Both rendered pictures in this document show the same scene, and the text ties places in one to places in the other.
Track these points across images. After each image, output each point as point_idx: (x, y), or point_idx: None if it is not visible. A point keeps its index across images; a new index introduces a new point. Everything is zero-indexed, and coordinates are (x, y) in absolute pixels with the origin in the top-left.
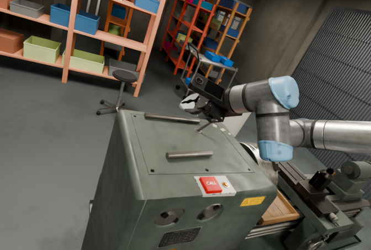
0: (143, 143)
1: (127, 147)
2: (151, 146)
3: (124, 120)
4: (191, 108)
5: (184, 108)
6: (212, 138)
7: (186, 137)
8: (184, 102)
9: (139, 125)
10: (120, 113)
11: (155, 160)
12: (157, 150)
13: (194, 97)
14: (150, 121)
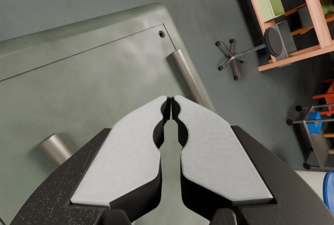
0: (74, 67)
1: (38, 35)
2: (73, 90)
3: (134, 14)
4: (75, 181)
5: (116, 126)
6: (201, 221)
7: (165, 162)
8: (177, 109)
9: (138, 47)
10: (152, 5)
11: (15, 114)
12: (63, 107)
13: (199, 165)
14: (168, 69)
